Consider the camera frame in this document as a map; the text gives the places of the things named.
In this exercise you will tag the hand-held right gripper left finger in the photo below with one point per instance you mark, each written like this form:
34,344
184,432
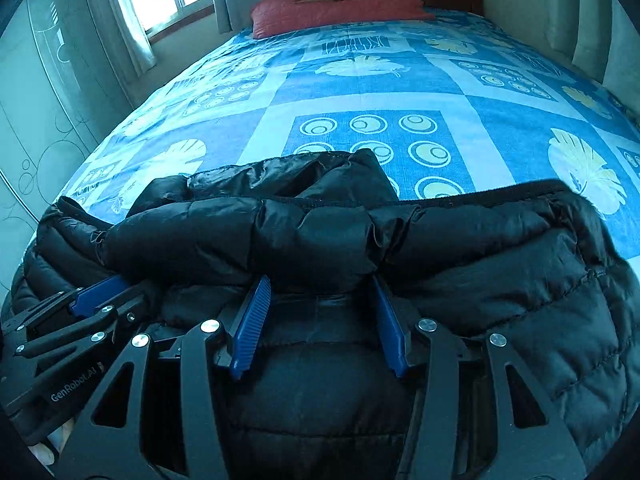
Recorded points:
249,330

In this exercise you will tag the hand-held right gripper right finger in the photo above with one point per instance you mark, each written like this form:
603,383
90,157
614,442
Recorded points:
391,332

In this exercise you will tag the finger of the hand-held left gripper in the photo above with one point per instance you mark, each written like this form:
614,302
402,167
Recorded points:
107,317
100,294

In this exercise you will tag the black quilted puffer jacket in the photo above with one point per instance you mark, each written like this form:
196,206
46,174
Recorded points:
475,270

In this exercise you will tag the white wardrobe with circle pattern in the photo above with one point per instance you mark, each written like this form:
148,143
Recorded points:
45,110

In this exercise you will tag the blue patterned bed sheet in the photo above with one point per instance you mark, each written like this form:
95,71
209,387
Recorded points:
350,90

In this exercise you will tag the white curtain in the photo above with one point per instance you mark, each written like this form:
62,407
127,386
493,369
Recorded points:
127,25

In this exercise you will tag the red pillow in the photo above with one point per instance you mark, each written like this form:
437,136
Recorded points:
340,10

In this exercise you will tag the pale curtain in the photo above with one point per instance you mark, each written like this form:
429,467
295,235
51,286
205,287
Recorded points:
592,20

